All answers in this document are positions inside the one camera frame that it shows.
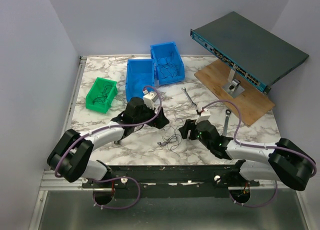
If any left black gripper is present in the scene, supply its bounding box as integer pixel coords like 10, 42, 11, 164
133, 101, 169, 129

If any black cable with white bands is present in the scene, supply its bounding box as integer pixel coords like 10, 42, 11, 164
156, 117, 185, 160

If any dark purple cable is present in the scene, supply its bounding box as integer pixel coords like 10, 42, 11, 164
157, 48, 181, 80

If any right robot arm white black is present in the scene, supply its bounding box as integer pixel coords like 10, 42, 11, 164
179, 119, 316, 191

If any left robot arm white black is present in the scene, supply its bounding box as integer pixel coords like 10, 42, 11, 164
46, 97, 170, 188

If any small silver wrench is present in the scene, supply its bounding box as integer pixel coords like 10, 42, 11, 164
181, 87, 197, 108

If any large ratchet wrench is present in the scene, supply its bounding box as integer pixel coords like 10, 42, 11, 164
222, 109, 232, 136

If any blue plastic bin left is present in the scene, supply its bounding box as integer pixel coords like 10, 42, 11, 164
125, 59, 155, 102

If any blue plastic bin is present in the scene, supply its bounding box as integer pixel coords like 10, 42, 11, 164
150, 41, 185, 86
125, 59, 155, 102

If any green plastic bin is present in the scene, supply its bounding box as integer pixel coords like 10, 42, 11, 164
85, 77, 118, 114

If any blue plastic bin right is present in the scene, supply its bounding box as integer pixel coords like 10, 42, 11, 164
150, 41, 185, 86

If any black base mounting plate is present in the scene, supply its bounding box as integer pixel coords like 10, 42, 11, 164
82, 160, 259, 199

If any wooden board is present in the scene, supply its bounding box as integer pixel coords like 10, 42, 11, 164
194, 59, 275, 127

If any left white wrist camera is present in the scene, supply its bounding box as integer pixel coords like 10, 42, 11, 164
142, 90, 159, 110

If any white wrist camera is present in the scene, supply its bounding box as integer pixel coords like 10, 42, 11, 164
195, 108, 211, 125
142, 90, 159, 110

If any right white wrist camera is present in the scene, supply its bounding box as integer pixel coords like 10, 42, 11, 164
195, 108, 211, 125

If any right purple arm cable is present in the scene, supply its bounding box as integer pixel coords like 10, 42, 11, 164
197, 100, 317, 208

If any metal switch stand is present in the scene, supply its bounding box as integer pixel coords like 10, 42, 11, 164
222, 69, 245, 98

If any aluminium frame rail left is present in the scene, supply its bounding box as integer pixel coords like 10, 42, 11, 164
60, 56, 87, 138

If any dark network switch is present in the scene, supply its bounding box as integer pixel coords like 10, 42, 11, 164
190, 11, 309, 95

